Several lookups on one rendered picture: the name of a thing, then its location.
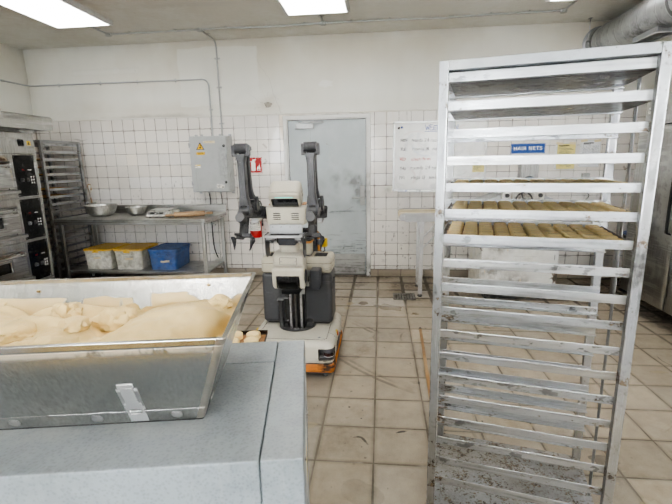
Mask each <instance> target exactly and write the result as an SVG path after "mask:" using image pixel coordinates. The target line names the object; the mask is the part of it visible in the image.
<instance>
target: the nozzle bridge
mask: <svg viewBox="0 0 672 504"><path fill-rule="evenodd" d="M0 504H310V501H309V473H308V411H307V387H306V358H305V341H304V340H296V341H279V342H278V341H269V342H246V343H232V345H231V349H230V353H229V356H228V359H227V362H226V365H225V367H224V369H223V372H222V374H221V377H220V379H219V382H218V384H217V387H216V389H215V392H214V394H213V398H212V400H211V402H210V404H209V407H208V409H207V412H206V414H205V416H204V418H203V419H195V420H177V421H159V422H141V423H123V424H105V425H87V426H69V427H51V428H33V429H15V430H0Z"/></svg>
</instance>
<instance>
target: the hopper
mask: <svg viewBox="0 0 672 504"><path fill-rule="evenodd" d="M255 274H256V272H244V273H215V274H186V275H157V276H127V277H98V278H69V279H40V280H11V281H0V307H4V306H12V307H14V308H17V309H20V310H22V311H25V312H26V313H28V314H29V315H30V316H31V315H33V314H34V313H36V312H38V311H40V310H42V309H45V308H48V307H52V306H53V305H54V304H56V303H65V302H66V303H69V302H81V304H83V305H85V304H87V305H93V306H104V307H120V306H122V305H127V304H129V303H136V304H137V305H139V307H140V309H142V308H144V307H146V306H159V305H163V304H167V303H171V302H176V303H182V302H183V303H189V302H191V301H198V300H203V299H208V300H209V299H211V298H212V297H213V296H214V295H216V294H224V295H226V296H228V297H230V298H231V299H232V303H233V302H236V303H238V304H237V306H236V308H235V310H234V312H233V314H232V316H231V318H230V320H229V323H228V325H227V327H226V329H225V331H224V333H223V335H222V337H204V338H181V339H159V340H136V341H113V342H90V343H67V344H44V345H21V346H0V430H15V429H33V428H51V427H69V426H87V425H105V424H123V423H141V422H159V421H177V420H195V419H203V418H204V416H205V414H206V412H207V409H208V407H209V404H210V402H211V400H212V398H213V394H214V392H215V389H216V387H217V384H218V382H219V379H220V377H221V374H222V372H223V369H224V367H225V365H226V362H227V359H228V356H229V353H230V349H231V345H232V342H233V339H234V336H235V333H236V330H237V327H238V324H239V321H240V318H241V314H242V311H243V308H244V305H245V302H246V299H247V296H248V293H249V290H250V287H251V284H252V282H253V280H254V277H255ZM208 283H209V284H210V286H207V285H206V284H208ZM37 290H40V291H41V292H40V293H37V292H36V291H37ZM4 302H7V304H6V305H5V304H3V303H4Z"/></svg>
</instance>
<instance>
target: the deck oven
mask: <svg viewBox="0 0 672 504"><path fill-rule="evenodd" d="M35 131H54V128H53V121H52V119H51V118H50V117H43V116H36V115H28V114H20V113H13V112H5V111H0V281H11V280H40V279H55V273H54V266H53V259H52V252H51V245H50V238H49V237H48V236H49V235H48V229H47V223H46V217H45V210H44V204H43V198H42V192H41V185H40V179H39V172H38V166H37V159H36V154H35V148H34V142H33V136H32V133H35Z"/></svg>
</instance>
